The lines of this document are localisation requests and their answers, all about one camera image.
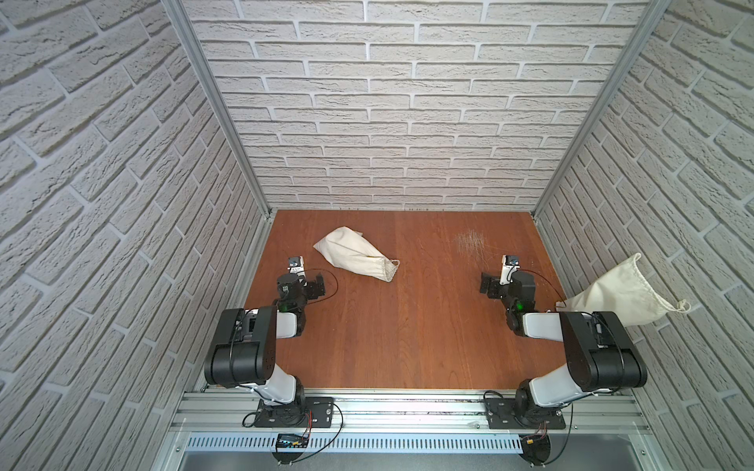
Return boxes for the cream cloth drawstring bag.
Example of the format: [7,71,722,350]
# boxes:
[313,227,401,283]

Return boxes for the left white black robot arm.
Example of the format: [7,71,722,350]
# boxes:
[203,273,333,428]

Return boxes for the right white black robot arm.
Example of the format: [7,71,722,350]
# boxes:
[480,271,648,430]

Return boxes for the right round black controller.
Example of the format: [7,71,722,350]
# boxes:
[520,436,552,466]

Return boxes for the white perforated vent strip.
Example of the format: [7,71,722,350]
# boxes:
[184,432,522,455]

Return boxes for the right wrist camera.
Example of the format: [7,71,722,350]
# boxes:
[500,255,520,286]

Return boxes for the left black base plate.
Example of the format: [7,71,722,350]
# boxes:
[249,396,335,429]

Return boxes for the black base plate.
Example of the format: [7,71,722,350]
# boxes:
[249,396,335,429]
[483,396,567,431]

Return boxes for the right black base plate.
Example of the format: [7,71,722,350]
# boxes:
[483,396,567,431]

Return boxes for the cream cloth bag at wall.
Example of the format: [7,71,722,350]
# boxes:
[556,252,691,327]

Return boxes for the aluminium front rail frame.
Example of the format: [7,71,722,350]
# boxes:
[153,388,670,470]

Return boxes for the left controller board with wires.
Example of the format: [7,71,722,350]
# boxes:
[273,407,345,465]

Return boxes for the left aluminium corner post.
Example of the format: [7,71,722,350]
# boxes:
[163,0,273,220]

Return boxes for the aluminium corner post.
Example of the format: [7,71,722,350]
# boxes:
[531,0,672,222]
[163,0,273,220]

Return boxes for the right aluminium corner post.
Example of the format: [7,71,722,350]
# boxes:
[531,0,672,222]

